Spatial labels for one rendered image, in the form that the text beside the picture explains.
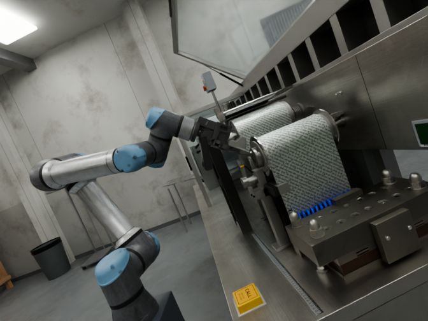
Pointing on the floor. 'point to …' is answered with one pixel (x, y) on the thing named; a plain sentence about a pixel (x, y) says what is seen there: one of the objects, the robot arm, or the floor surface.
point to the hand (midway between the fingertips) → (247, 155)
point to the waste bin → (51, 258)
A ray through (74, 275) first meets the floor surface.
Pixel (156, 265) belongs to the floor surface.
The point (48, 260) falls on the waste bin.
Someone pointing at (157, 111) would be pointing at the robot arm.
